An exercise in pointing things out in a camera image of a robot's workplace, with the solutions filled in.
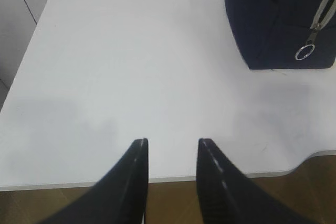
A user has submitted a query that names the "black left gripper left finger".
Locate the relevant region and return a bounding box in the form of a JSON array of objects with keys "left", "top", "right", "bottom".
[{"left": 43, "top": 138, "right": 149, "bottom": 223}]

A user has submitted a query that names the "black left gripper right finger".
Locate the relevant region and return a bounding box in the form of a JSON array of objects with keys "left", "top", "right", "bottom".
[{"left": 196, "top": 138, "right": 311, "bottom": 223}]

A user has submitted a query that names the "navy blue insulated lunch bag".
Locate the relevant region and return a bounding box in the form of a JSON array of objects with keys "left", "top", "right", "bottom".
[{"left": 224, "top": 0, "right": 335, "bottom": 70}]

